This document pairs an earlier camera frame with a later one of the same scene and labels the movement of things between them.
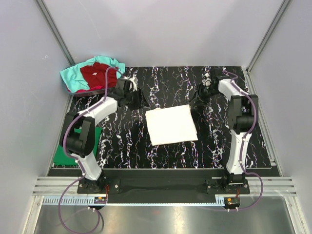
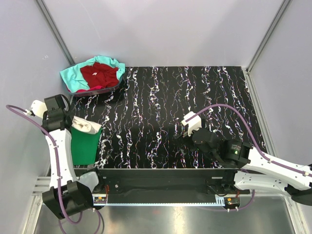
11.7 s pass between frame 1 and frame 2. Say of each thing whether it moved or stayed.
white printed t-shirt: moved
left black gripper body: moved
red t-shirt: stayed
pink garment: stayed
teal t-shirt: stayed
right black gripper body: moved
